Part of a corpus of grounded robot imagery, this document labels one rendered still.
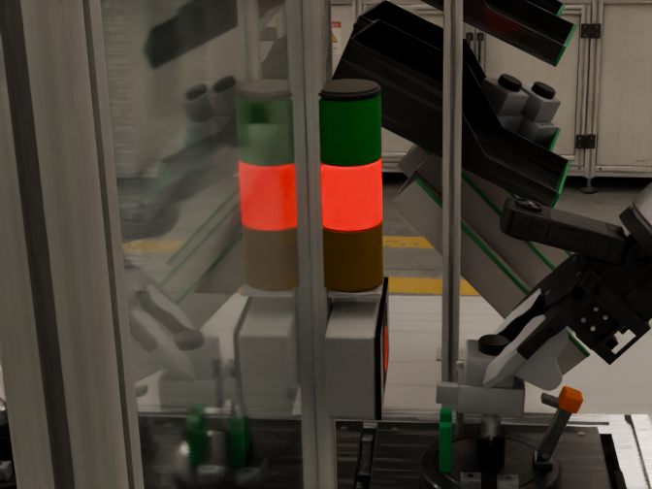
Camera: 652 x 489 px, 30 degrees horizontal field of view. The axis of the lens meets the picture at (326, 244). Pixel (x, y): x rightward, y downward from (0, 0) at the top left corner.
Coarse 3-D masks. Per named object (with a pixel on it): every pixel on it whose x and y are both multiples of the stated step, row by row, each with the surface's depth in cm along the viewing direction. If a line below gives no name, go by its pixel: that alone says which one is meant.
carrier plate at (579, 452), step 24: (384, 432) 132; (408, 432) 132; (432, 432) 132; (528, 432) 131; (576, 432) 131; (384, 456) 127; (408, 456) 127; (576, 456) 126; (600, 456) 126; (384, 480) 123; (408, 480) 122; (576, 480) 122; (600, 480) 121
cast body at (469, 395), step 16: (496, 336) 117; (480, 352) 116; (496, 352) 115; (464, 368) 120; (480, 368) 115; (448, 384) 118; (464, 384) 116; (480, 384) 116; (496, 384) 116; (512, 384) 116; (448, 400) 119; (464, 400) 117; (480, 400) 117; (496, 400) 116; (512, 400) 116
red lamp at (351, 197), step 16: (336, 176) 90; (352, 176) 90; (368, 176) 90; (336, 192) 91; (352, 192) 90; (368, 192) 91; (336, 208) 91; (352, 208) 91; (368, 208) 91; (336, 224) 92; (352, 224) 91; (368, 224) 92
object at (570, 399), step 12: (540, 396) 119; (552, 396) 119; (564, 396) 117; (576, 396) 117; (564, 408) 117; (576, 408) 117; (552, 420) 119; (564, 420) 118; (552, 432) 119; (540, 444) 120; (552, 444) 119; (540, 456) 120
